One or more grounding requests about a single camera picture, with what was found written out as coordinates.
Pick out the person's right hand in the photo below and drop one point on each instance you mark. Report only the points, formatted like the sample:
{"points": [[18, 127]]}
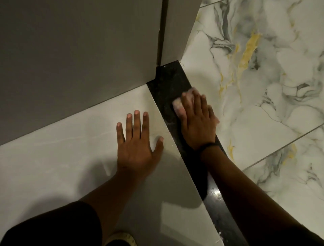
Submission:
{"points": [[198, 129]]}

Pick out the person's left hand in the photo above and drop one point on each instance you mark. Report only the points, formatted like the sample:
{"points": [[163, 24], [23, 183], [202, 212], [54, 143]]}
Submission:
{"points": [[135, 154]]}

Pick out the person's left middle finger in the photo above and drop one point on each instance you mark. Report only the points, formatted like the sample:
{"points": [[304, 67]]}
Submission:
{"points": [[137, 125]]}

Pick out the person's right thumb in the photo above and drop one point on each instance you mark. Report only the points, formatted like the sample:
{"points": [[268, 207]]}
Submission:
{"points": [[182, 118]]}

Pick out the person's right middle finger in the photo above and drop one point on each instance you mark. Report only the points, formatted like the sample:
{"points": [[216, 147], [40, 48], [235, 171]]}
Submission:
{"points": [[197, 101]]}

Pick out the person's left little finger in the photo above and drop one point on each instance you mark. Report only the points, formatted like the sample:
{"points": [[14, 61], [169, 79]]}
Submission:
{"points": [[120, 133]]}

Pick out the person's right little finger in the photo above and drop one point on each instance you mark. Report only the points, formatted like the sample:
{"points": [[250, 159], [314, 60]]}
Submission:
{"points": [[213, 115]]}

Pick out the person's left thumb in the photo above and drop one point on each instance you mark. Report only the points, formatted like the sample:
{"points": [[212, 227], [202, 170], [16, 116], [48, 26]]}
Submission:
{"points": [[158, 148]]}

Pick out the pink cleaning cloth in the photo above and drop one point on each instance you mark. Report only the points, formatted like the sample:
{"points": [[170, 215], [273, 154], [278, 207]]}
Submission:
{"points": [[177, 104]]}

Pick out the person's left forearm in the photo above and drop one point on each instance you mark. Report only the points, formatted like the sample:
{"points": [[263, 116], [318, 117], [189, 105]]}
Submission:
{"points": [[114, 197]]}

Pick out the person's right forearm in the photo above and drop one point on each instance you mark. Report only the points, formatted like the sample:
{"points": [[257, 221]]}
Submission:
{"points": [[243, 197]]}

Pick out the black wristband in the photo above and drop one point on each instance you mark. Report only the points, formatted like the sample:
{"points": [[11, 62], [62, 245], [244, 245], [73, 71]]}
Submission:
{"points": [[206, 145]]}

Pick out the black stone threshold strip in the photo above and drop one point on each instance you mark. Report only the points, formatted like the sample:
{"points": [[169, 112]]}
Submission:
{"points": [[168, 83]]}

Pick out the grey door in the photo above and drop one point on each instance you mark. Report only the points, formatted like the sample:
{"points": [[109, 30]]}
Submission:
{"points": [[76, 63]]}

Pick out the pale yellow slipper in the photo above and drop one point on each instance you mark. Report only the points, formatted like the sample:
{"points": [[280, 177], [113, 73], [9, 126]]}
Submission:
{"points": [[121, 239]]}

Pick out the grey door frame panel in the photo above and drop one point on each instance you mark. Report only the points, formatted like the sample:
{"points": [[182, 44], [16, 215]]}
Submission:
{"points": [[179, 27]]}

